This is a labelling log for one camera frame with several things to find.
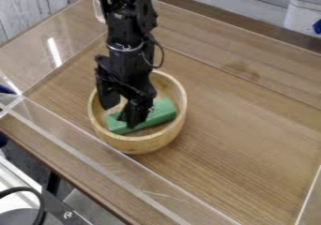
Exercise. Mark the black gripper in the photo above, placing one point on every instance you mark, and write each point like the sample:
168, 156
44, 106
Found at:
123, 76

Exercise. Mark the green rectangular block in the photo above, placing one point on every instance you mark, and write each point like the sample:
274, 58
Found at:
163, 114

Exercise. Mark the brown wooden bowl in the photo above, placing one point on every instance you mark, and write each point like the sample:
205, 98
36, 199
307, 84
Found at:
151, 139

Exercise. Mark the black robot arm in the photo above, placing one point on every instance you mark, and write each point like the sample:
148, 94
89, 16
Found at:
131, 19

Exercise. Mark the blue object at left edge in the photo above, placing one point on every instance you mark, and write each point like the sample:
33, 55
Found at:
6, 90

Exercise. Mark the blue object at edge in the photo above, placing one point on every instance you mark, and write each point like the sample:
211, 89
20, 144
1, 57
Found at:
6, 90
316, 27

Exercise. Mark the black table leg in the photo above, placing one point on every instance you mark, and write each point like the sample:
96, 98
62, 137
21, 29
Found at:
54, 183

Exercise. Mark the white cylindrical container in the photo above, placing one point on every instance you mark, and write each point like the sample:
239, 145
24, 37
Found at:
304, 13

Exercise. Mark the blue object at right edge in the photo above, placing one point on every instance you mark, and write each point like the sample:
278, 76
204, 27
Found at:
316, 27

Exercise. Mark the clear acrylic enclosure walls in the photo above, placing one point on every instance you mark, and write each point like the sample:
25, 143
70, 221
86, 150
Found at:
244, 163

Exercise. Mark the grey metal base plate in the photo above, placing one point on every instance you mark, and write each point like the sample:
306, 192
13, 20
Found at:
60, 213

